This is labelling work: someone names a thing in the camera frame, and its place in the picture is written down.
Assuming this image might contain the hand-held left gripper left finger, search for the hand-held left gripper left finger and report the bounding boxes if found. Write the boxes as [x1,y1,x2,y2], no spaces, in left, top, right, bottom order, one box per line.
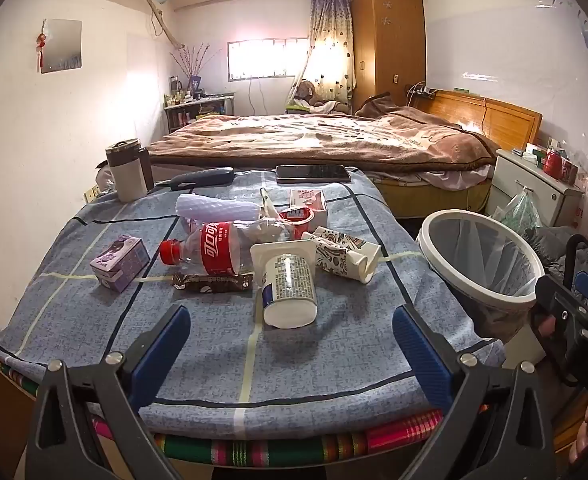
[24,304,192,480]

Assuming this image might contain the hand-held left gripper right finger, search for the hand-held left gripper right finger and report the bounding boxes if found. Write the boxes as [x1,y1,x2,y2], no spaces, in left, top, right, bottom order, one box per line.
[392,305,557,480]

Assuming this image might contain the white rimmed trash bin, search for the white rimmed trash bin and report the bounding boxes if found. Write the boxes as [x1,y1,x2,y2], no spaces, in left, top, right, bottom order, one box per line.
[417,209,546,341]

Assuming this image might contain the brown chocolate wrapper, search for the brown chocolate wrapper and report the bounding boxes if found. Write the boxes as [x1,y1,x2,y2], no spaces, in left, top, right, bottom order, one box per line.
[171,272,255,295]

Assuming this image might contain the purple drink carton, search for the purple drink carton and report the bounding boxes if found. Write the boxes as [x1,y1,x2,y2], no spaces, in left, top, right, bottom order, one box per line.
[89,234,151,294]

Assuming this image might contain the clear bottle with red label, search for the clear bottle with red label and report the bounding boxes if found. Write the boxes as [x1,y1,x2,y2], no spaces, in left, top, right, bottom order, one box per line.
[160,219,295,278]

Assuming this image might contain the white brown patterned carton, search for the white brown patterned carton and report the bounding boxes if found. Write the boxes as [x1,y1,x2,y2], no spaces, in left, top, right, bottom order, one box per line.
[311,226,382,285]

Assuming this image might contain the white yogurt cup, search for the white yogurt cup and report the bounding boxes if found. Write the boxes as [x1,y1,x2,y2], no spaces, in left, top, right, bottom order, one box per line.
[250,240,319,330]

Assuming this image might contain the white bubble wrap roll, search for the white bubble wrap roll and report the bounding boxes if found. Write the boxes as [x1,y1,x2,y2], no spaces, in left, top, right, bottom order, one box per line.
[175,193,261,226]

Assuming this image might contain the red white small box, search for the red white small box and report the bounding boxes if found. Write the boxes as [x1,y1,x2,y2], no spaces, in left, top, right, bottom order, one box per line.
[289,188,329,229]

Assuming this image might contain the person's right hand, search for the person's right hand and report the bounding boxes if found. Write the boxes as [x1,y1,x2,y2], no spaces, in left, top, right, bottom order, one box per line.
[568,397,588,466]

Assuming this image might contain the grey padded chair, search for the grey padded chair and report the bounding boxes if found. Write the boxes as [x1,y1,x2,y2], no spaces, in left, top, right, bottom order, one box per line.
[521,224,588,291]

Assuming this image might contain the green plastic bag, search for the green plastic bag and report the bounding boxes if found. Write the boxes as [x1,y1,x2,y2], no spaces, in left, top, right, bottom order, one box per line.
[491,187,544,236]

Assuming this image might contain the white nightstand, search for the white nightstand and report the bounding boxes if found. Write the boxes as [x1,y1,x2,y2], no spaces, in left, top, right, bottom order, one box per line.
[484,148,585,228]

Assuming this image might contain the colourful striped blanket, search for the colourful striped blanket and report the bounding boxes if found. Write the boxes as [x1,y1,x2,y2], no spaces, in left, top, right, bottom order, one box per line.
[0,355,489,468]

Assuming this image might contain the dark glasses case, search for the dark glasses case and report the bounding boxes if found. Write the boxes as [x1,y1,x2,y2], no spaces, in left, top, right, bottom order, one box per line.
[169,166,235,192]

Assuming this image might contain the brown and white thermos mug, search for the brown and white thermos mug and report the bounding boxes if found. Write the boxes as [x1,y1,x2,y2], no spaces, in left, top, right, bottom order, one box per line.
[105,138,155,204]

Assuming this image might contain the wooden bed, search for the wooden bed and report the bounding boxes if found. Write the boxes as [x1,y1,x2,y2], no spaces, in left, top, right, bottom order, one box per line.
[146,89,543,221]

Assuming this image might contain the black smartphone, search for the black smartphone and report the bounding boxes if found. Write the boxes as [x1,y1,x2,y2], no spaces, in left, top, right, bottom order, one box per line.
[275,164,352,184]

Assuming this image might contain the cluttered shelf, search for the cluttered shelf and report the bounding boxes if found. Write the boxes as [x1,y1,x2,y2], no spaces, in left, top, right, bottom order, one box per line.
[164,91,237,135]

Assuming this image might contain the brown teddy bear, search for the brown teddy bear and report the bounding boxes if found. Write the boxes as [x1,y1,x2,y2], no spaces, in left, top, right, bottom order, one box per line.
[294,80,319,106]

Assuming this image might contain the purple flower branches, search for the purple flower branches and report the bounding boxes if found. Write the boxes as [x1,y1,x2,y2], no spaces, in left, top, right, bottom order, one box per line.
[170,44,222,86]

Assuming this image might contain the wooden wardrobe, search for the wooden wardrobe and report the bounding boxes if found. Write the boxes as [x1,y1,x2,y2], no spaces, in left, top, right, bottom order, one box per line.
[351,0,427,106]

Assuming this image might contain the window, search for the window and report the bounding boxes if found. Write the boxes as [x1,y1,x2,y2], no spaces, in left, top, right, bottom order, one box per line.
[227,37,309,81]

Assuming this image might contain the patterned curtain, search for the patterned curtain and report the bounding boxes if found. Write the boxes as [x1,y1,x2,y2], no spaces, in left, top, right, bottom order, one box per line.
[288,0,355,106]

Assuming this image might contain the wrapped air conditioner pipe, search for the wrapped air conditioner pipe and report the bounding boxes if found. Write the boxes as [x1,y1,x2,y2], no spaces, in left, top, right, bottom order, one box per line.
[146,0,182,46]

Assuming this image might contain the red hanging ornament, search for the red hanging ornament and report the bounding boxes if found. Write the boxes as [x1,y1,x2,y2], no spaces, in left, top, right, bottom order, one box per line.
[35,20,49,72]

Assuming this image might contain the power strip with cables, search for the power strip with cables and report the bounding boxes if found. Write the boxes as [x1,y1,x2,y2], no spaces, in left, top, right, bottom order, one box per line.
[406,82,437,102]

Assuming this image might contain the wall poster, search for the wall poster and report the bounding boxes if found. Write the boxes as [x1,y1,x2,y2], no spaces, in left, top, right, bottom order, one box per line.
[40,18,83,74]

